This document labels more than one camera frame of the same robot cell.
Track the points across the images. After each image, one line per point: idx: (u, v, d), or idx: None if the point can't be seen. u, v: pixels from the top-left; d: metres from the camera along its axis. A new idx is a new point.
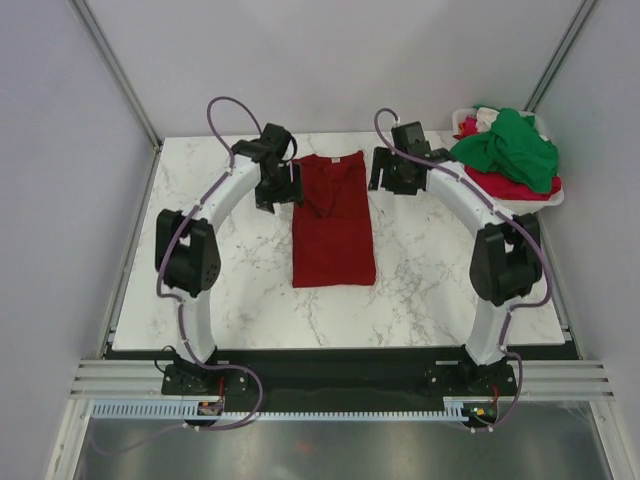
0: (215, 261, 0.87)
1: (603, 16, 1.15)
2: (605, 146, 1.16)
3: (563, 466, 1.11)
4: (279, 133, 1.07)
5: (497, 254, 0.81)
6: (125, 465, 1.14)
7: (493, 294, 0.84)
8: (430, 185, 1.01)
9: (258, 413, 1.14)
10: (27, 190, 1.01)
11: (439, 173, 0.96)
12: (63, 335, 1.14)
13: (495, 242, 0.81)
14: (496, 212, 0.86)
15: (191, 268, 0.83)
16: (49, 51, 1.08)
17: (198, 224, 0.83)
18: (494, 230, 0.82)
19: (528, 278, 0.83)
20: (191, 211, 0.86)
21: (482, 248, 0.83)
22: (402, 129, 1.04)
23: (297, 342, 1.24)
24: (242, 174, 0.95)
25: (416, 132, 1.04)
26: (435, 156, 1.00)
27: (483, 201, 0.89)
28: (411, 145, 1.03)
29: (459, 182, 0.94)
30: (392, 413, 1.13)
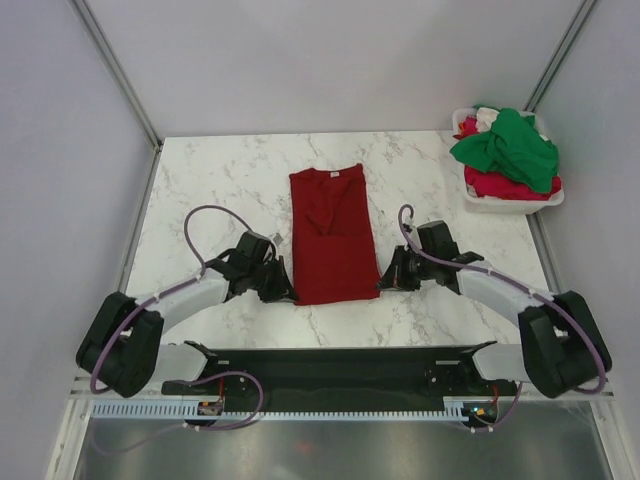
0: (149, 363, 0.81)
1: (603, 14, 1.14)
2: (605, 146, 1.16)
3: (563, 466, 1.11)
4: (252, 243, 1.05)
5: (548, 344, 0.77)
6: (125, 465, 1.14)
7: (556, 389, 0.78)
8: (462, 289, 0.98)
9: (261, 413, 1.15)
10: (25, 188, 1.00)
11: (468, 272, 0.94)
12: (62, 336, 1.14)
13: (544, 329, 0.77)
14: (535, 294, 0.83)
15: (120, 366, 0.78)
16: (47, 50, 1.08)
17: (146, 316, 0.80)
18: (540, 314, 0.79)
19: (588, 365, 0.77)
20: (145, 301, 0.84)
21: (533, 339, 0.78)
22: (427, 229, 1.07)
23: (297, 342, 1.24)
24: (212, 283, 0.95)
25: (444, 235, 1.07)
26: (461, 258, 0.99)
27: (516, 286, 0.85)
28: (437, 248, 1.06)
29: (489, 274, 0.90)
30: (392, 413, 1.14)
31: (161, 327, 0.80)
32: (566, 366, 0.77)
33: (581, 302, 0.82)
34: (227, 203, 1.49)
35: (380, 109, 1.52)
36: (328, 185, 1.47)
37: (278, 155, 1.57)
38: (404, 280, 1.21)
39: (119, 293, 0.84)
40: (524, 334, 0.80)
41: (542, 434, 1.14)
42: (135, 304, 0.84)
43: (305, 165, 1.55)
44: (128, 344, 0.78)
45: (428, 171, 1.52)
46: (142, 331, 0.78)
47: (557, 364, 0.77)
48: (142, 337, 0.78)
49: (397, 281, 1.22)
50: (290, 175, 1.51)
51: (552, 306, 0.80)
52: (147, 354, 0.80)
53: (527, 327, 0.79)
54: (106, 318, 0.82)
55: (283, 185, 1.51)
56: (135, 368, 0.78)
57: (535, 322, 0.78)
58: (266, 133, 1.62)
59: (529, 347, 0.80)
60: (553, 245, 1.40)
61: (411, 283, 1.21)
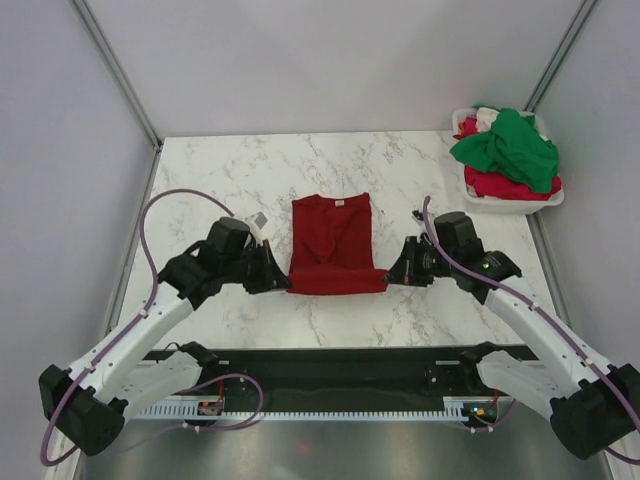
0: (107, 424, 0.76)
1: (603, 15, 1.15)
2: (605, 146, 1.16)
3: (562, 466, 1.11)
4: (224, 238, 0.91)
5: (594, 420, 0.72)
6: (125, 465, 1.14)
7: (585, 452, 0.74)
8: (489, 303, 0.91)
9: (262, 413, 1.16)
10: (26, 189, 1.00)
11: (506, 294, 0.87)
12: (62, 336, 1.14)
13: (597, 408, 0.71)
14: (590, 365, 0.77)
15: (77, 437, 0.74)
16: (47, 50, 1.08)
17: (80, 400, 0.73)
18: (592, 389, 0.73)
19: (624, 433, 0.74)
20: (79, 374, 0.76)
21: (581, 411, 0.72)
22: (450, 226, 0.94)
23: (297, 342, 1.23)
24: (161, 313, 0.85)
25: (470, 232, 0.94)
26: (496, 268, 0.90)
27: (570, 346, 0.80)
28: (461, 247, 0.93)
29: (533, 311, 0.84)
30: (392, 413, 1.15)
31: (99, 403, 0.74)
32: (604, 437, 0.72)
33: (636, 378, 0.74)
34: (227, 203, 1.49)
35: (381, 109, 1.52)
36: (332, 215, 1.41)
37: (278, 155, 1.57)
38: (416, 276, 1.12)
39: (49, 373, 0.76)
40: (572, 405, 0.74)
41: (542, 434, 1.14)
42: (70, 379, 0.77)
43: (304, 164, 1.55)
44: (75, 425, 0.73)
45: (427, 171, 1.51)
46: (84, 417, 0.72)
47: (596, 436, 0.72)
48: (87, 415, 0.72)
49: (411, 275, 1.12)
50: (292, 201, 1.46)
51: (605, 382, 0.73)
52: (101, 422, 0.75)
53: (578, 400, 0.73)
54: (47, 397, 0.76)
55: (283, 185, 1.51)
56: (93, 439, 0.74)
57: (591, 400, 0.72)
58: (266, 133, 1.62)
59: (570, 415, 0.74)
60: (553, 245, 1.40)
61: (424, 279, 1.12)
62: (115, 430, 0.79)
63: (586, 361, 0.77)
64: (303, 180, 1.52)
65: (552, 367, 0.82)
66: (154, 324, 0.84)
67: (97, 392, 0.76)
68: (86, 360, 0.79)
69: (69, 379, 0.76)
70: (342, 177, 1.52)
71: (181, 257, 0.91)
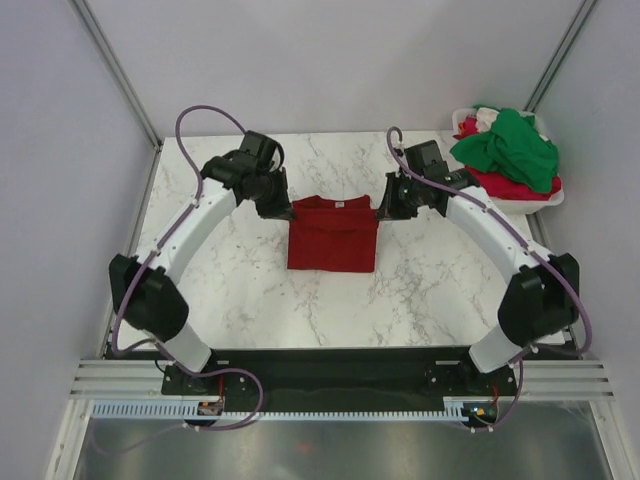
0: (177, 306, 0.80)
1: (603, 16, 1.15)
2: (605, 146, 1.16)
3: (562, 465, 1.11)
4: (258, 142, 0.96)
5: (533, 304, 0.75)
6: (126, 464, 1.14)
7: (524, 334, 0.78)
8: (451, 214, 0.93)
9: (260, 413, 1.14)
10: (25, 188, 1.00)
11: (463, 201, 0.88)
12: (62, 336, 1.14)
13: (533, 290, 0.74)
14: (532, 252, 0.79)
15: (151, 319, 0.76)
16: (47, 49, 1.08)
17: (153, 276, 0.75)
18: (531, 273, 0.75)
19: (564, 320, 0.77)
20: (147, 258, 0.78)
21: (519, 293, 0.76)
22: (415, 149, 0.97)
23: (297, 343, 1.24)
24: (211, 204, 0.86)
25: (434, 152, 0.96)
26: (456, 180, 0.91)
27: (515, 239, 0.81)
28: (427, 167, 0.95)
29: (486, 212, 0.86)
30: (392, 413, 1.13)
31: (170, 282, 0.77)
32: (540, 318, 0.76)
33: (573, 263, 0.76)
34: None
35: (381, 109, 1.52)
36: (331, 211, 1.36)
37: None
38: (396, 209, 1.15)
39: (118, 259, 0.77)
40: (513, 292, 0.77)
41: (541, 434, 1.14)
42: (138, 264, 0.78)
43: (304, 164, 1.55)
44: (148, 300, 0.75)
45: None
46: (156, 292, 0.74)
47: (533, 316, 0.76)
48: (158, 294, 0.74)
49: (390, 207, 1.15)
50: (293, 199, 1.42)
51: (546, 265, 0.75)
52: (172, 301, 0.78)
53: (516, 284, 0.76)
54: (116, 282, 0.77)
55: None
56: (166, 317, 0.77)
57: (528, 284, 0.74)
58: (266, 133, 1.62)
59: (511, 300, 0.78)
60: (553, 245, 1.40)
61: (404, 210, 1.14)
62: (182, 314, 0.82)
63: (528, 249, 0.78)
64: (303, 179, 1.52)
65: (500, 262, 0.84)
66: (203, 216, 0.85)
67: (167, 270, 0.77)
68: (152, 243, 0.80)
69: (137, 263, 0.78)
70: (342, 176, 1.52)
71: (219, 158, 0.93)
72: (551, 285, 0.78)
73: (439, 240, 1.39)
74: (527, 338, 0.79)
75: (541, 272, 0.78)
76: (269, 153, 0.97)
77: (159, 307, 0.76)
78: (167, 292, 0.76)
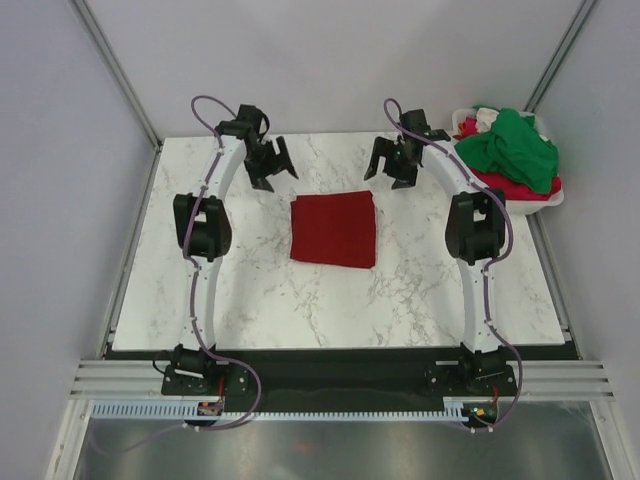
0: (227, 230, 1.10)
1: (603, 15, 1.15)
2: (605, 145, 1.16)
3: (563, 465, 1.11)
4: (252, 111, 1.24)
5: (466, 220, 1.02)
6: (126, 464, 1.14)
7: (463, 254, 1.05)
8: (425, 163, 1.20)
9: (255, 413, 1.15)
10: (24, 188, 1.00)
11: (432, 148, 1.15)
12: (62, 335, 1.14)
13: (465, 207, 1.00)
14: (472, 183, 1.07)
15: (208, 238, 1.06)
16: (47, 49, 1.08)
17: (211, 201, 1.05)
18: (466, 197, 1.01)
19: (492, 241, 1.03)
20: (200, 191, 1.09)
21: (455, 216, 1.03)
22: (405, 114, 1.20)
23: (296, 343, 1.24)
24: (232, 151, 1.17)
25: (421, 117, 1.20)
26: (433, 135, 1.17)
27: (461, 173, 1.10)
28: (413, 126, 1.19)
29: (448, 157, 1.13)
30: (391, 413, 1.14)
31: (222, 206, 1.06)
32: (472, 237, 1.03)
33: (500, 196, 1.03)
34: (227, 203, 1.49)
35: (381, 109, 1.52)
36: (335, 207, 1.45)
37: None
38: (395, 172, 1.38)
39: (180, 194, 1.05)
40: (454, 212, 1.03)
41: (542, 433, 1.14)
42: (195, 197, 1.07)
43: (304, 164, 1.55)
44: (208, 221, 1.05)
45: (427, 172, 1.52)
46: (214, 211, 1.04)
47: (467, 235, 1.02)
48: (216, 215, 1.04)
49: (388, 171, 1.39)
50: (292, 202, 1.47)
51: (483, 192, 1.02)
52: (224, 223, 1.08)
53: (455, 204, 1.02)
54: (179, 211, 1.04)
55: (283, 185, 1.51)
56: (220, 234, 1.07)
57: (462, 203, 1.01)
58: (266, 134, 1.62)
59: (451, 221, 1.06)
60: (553, 245, 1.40)
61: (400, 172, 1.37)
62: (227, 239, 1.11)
63: (469, 180, 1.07)
64: (303, 180, 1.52)
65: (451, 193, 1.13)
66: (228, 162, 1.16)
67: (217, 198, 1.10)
68: (200, 181, 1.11)
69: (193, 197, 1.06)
70: (342, 176, 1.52)
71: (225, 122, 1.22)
72: (485, 217, 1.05)
73: (439, 240, 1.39)
74: (465, 257, 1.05)
75: (476, 203, 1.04)
76: (259, 119, 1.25)
77: (215, 228, 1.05)
78: (221, 213, 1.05)
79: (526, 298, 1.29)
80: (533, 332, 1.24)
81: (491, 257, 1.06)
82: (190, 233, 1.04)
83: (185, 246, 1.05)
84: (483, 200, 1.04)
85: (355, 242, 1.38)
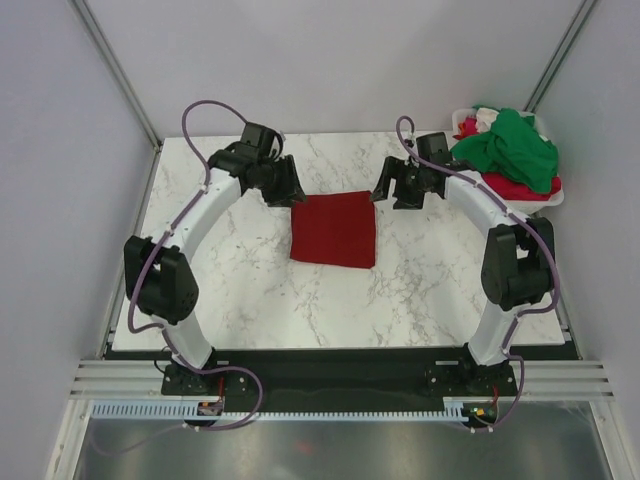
0: (190, 289, 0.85)
1: (602, 15, 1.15)
2: (605, 146, 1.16)
3: (563, 466, 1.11)
4: (258, 133, 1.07)
5: (506, 257, 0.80)
6: (126, 464, 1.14)
7: (503, 300, 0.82)
8: (448, 193, 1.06)
9: (258, 413, 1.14)
10: (24, 188, 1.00)
11: (457, 180, 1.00)
12: (61, 336, 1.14)
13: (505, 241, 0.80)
14: (509, 215, 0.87)
15: (163, 300, 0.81)
16: (47, 49, 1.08)
17: (169, 253, 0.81)
18: (507, 230, 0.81)
19: (540, 284, 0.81)
20: (161, 237, 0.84)
21: (492, 251, 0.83)
22: (424, 138, 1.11)
23: (297, 343, 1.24)
24: (218, 191, 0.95)
25: (441, 141, 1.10)
26: (455, 166, 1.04)
27: (496, 204, 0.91)
28: (433, 154, 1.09)
29: (476, 188, 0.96)
30: (391, 413, 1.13)
31: (184, 260, 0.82)
32: (516, 278, 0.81)
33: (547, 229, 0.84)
34: None
35: (381, 109, 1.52)
36: (335, 207, 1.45)
37: None
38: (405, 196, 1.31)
39: (136, 237, 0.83)
40: (490, 248, 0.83)
41: (541, 433, 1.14)
42: (153, 245, 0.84)
43: (304, 164, 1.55)
44: (162, 279, 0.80)
45: None
46: (169, 269, 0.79)
47: (510, 275, 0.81)
48: (171, 272, 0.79)
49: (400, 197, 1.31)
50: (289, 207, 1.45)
51: (522, 224, 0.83)
52: (183, 283, 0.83)
53: (492, 238, 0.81)
54: (131, 262, 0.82)
55: None
56: (177, 296, 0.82)
57: (502, 237, 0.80)
58: None
59: (489, 259, 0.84)
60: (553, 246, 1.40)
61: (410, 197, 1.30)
62: (191, 298, 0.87)
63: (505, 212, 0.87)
64: (303, 180, 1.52)
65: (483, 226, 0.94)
66: (213, 201, 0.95)
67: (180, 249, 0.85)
68: (165, 224, 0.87)
69: (151, 244, 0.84)
70: (342, 176, 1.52)
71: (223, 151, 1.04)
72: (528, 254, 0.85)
73: (439, 240, 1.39)
74: (504, 303, 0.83)
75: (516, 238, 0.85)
76: (271, 140, 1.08)
77: (169, 287, 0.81)
78: (180, 271, 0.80)
79: None
80: (533, 332, 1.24)
81: (532, 303, 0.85)
82: (138, 292, 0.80)
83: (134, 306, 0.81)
84: (525, 234, 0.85)
85: (356, 242, 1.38)
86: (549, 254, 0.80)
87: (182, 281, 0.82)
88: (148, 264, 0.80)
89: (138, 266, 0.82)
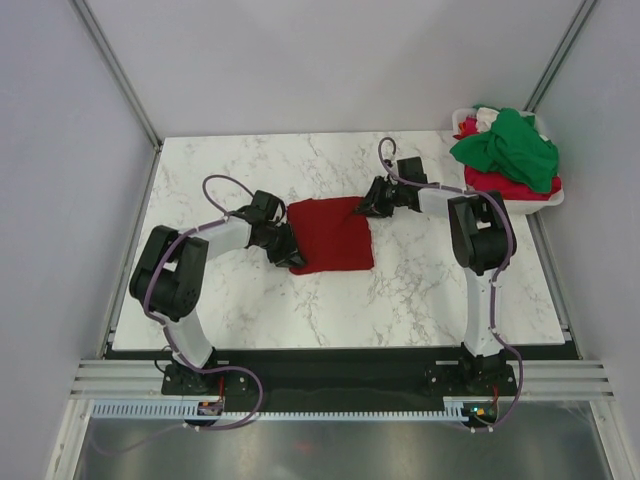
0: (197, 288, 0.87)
1: (603, 15, 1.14)
2: (605, 146, 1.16)
3: (563, 466, 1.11)
4: (266, 201, 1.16)
5: (466, 221, 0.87)
6: (125, 465, 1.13)
7: (471, 263, 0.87)
8: (423, 207, 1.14)
9: (258, 413, 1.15)
10: (25, 188, 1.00)
11: (424, 191, 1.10)
12: (62, 335, 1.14)
13: (462, 208, 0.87)
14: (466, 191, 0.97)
15: (173, 291, 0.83)
16: (48, 49, 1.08)
17: (194, 239, 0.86)
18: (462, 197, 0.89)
19: (502, 245, 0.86)
20: (188, 230, 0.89)
21: (454, 221, 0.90)
22: (402, 161, 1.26)
23: (297, 343, 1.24)
24: (236, 225, 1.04)
25: (417, 167, 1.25)
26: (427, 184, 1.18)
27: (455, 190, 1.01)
28: (410, 176, 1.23)
29: (440, 189, 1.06)
30: (392, 413, 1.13)
31: (206, 250, 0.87)
32: (481, 241, 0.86)
33: (499, 197, 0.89)
34: (227, 204, 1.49)
35: (381, 109, 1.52)
36: (327, 209, 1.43)
37: (278, 155, 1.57)
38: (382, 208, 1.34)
39: (162, 226, 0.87)
40: (452, 218, 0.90)
41: (541, 433, 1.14)
42: (178, 235, 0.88)
43: (304, 164, 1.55)
44: (180, 266, 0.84)
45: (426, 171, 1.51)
46: (193, 254, 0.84)
47: (472, 238, 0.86)
48: (193, 258, 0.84)
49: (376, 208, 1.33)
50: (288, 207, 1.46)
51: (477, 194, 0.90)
52: (198, 274, 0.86)
53: (451, 208, 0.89)
54: (153, 248, 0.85)
55: (283, 185, 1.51)
56: (189, 286, 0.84)
57: (459, 205, 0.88)
58: (266, 133, 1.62)
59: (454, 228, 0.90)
60: (553, 245, 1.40)
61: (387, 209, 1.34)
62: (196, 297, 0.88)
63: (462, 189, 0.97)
64: (303, 180, 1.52)
65: None
66: (230, 231, 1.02)
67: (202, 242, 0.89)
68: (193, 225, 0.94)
69: (177, 233, 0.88)
70: (342, 176, 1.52)
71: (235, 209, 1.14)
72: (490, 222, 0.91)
73: (439, 240, 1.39)
74: (474, 267, 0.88)
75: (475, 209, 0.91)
76: (273, 206, 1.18)
77: (186, 274, 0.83)
78: (202, 257, 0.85)
79: (526, 298, 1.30)
80: (533, 332, 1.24)
81: (502, 266, 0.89)
82: (153, 281, 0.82)
83: (145, 299, 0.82)
84: (482, 206, 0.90)
85: (350, 246, 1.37)
86: (502, 217, 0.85)
87: (199, 270, 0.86)
88: (169, 251, 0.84)
89: (156, 254, 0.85)
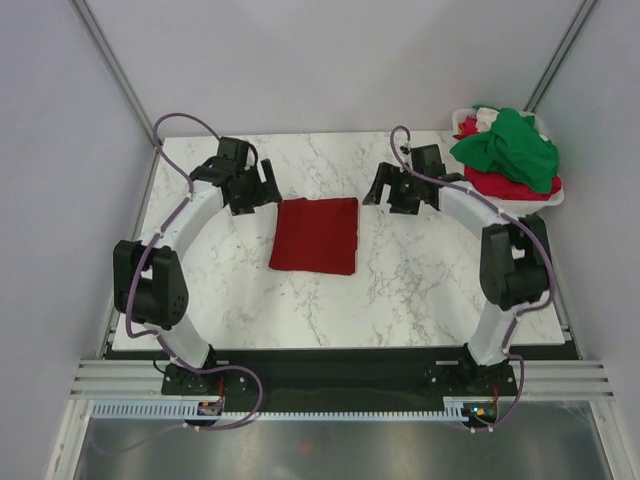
0: (179, 292, 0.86)
1: (602, 15, 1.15)
2: (604, 146, 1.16)
3: (563, 466, 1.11)
4: (233, 146, 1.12)
5: (502, 254, 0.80)
6: (125, 465, 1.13)
7: (502, 299, 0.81)
8: (443, 206, 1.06)
9: (257, 413, 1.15)
10: (25, 188, 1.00)
11: (450, 190, 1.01)
12: (62, 335, 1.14)
13: (500, 239, 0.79)
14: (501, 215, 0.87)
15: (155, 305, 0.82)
16: (48, 50, 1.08)
17: (160, 252, 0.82)
18: (500, 228, 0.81)
19: (539, 282, 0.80)
20: (151, 239, 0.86)
21: (487, 252, 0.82)
22: (419, 150, 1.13)
23: (297, 343, 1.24)
24: (203, 198, 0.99)
25: (434, 155, 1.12)
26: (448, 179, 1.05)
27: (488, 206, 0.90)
28: (426, 168, 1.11)
29: (468, 194, 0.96)
30: (392, 413, 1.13)
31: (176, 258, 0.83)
32: (515, 276, 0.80)
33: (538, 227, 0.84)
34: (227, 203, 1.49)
35: (381, 109, 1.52)
36: (315, 209, 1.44)
37: (278, 155, 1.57)
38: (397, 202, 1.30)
39: (124, 242, 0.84)
40: (485, 249, 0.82)
41: (541, 433, 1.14)
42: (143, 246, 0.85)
43: (304, 164, 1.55)
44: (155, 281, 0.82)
45: None
46: (162, 267, 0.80)
47: (506, 274, 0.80)
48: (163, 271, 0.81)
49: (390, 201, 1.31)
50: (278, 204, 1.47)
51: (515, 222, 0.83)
52: (175, 282, 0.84)
53: (486, 237, 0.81)
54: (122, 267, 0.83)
55: (283, 185, 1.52)
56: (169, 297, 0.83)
57: (496, 235, 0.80)
58: (266, 133, 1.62)
59: (485, 259, 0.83)
60: (553, 246, 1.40)
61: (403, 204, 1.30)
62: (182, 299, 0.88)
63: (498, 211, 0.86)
64: (303, 180, 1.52)
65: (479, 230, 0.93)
66: (199, 207, 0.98)
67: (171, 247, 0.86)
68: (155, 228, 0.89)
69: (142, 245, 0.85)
70: (342, 176, 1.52)
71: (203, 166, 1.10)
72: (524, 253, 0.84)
73: (438, 240, 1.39)
74: (504, 303, 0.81)
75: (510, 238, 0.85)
76: (241, 151, 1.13)
77: (162, 286, 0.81)
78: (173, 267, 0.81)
79: None
80: (534, 333, 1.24)
81: (532, 303, 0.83)
82: (131, 299, 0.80)
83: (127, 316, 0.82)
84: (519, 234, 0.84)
85: (336, 249, 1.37)
86: (542, 251, 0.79)
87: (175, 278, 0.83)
88: (140, 264, 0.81)
89: (127, 273, 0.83)
